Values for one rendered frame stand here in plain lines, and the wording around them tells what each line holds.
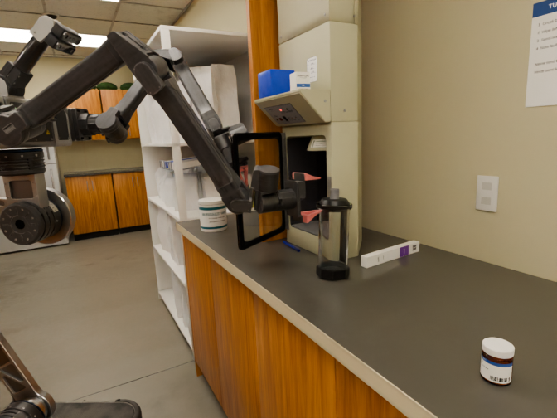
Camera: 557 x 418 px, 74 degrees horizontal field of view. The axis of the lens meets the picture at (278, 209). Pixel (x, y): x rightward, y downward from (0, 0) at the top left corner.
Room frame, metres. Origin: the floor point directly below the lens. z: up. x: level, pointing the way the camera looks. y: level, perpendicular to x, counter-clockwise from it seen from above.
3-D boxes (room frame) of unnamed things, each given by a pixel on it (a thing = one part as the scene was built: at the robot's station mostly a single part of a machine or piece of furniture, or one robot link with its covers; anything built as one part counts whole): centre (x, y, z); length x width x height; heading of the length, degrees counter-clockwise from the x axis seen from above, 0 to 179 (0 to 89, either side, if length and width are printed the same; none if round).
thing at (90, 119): (1.46, 0.71, 1.45); 0.09 x 0.08 x 0.12; 177
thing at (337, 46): (1.41, -0.21, 1.33); 0.32 x 0.25 x 0.77; 28
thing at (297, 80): (1.26, -0.09, 1.54); 0.05 x 0.05 x 0.06; 21
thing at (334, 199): (1.09, -0.17, 1.18); 0.09 x 0.09 x 0.07
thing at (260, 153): (1.34, 0.06, 1.19); 0.30 x 0.01 x 0.40; 147
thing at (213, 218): (1.76, 0.32, 1.02); 0.13 x 0.13 x 0.15
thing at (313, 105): (1.32, -0.05, 1.46); 0.32 x 0.12 x 0.10; 28
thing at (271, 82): (1.40, -0.01, 1.56); 0.10 x 0.10 x 0.09; 28
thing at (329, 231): (1.09, -0.16, 1.06); 0.11 x 0.11 x 0.21
